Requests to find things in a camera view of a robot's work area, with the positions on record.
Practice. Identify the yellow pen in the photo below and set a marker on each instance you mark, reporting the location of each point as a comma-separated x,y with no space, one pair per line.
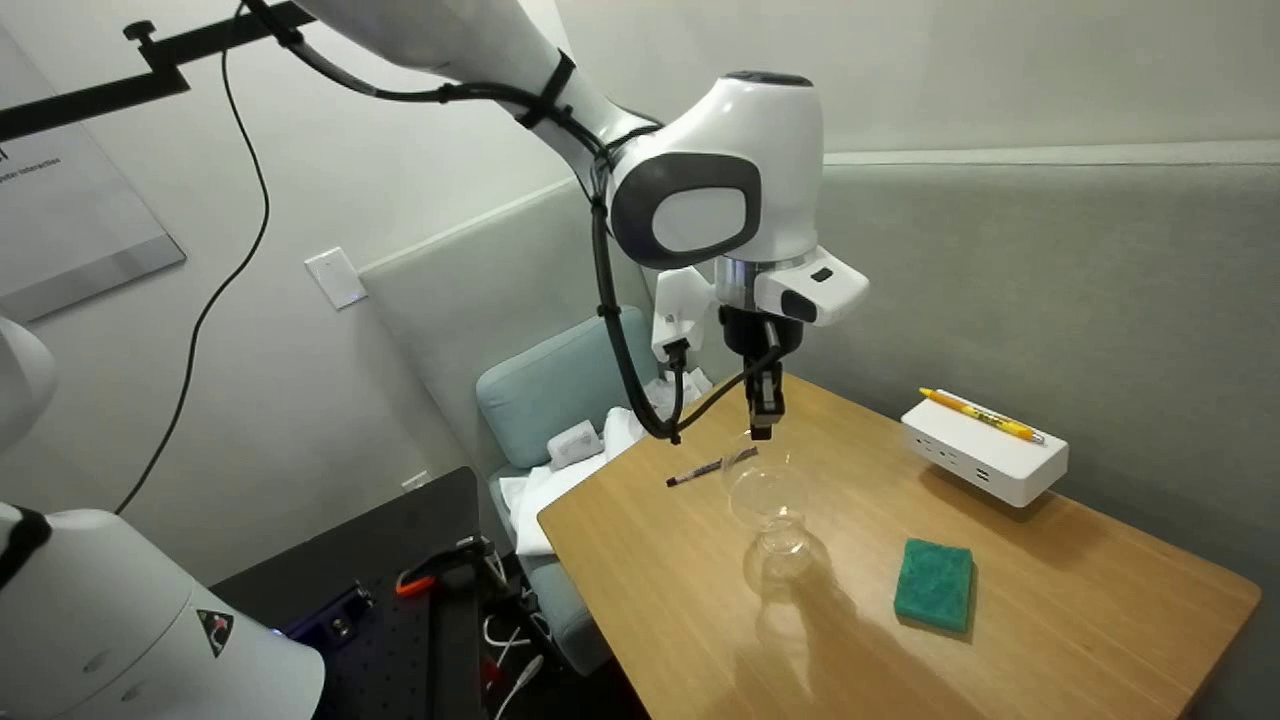
980,414

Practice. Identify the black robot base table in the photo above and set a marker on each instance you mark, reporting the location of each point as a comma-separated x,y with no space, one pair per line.
386,652

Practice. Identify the black pen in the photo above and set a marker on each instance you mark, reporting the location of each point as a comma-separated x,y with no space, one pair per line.
712,464

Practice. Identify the teal bench seat cushion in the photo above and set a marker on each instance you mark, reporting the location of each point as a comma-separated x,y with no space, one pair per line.
562,606

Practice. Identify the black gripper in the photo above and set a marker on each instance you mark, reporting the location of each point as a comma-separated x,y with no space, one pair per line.
760,341

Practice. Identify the white cloth pile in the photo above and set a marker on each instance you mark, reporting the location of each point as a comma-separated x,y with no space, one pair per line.
564,484

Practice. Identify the green sponge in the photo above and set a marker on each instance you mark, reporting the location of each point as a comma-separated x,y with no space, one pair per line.
938,586

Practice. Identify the short grey padded booth panel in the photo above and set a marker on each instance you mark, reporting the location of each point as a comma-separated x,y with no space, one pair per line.
492,281

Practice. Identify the long grey padded booth panel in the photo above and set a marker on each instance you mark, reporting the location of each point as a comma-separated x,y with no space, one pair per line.
1064,267

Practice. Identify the dark blue small device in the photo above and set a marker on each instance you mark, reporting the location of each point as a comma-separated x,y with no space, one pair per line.
331,614

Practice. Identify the grey framed wall board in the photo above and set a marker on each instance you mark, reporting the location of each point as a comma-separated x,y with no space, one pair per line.
65,225

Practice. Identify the small white box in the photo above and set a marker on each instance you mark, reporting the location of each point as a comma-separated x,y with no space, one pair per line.
573,442

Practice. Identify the white wall plate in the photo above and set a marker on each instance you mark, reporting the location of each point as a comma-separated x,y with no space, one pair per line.
335,279

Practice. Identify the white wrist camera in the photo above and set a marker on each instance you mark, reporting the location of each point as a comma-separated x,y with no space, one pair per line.
680,304

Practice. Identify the white power strip box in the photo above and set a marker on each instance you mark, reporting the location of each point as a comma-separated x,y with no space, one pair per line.
985,463

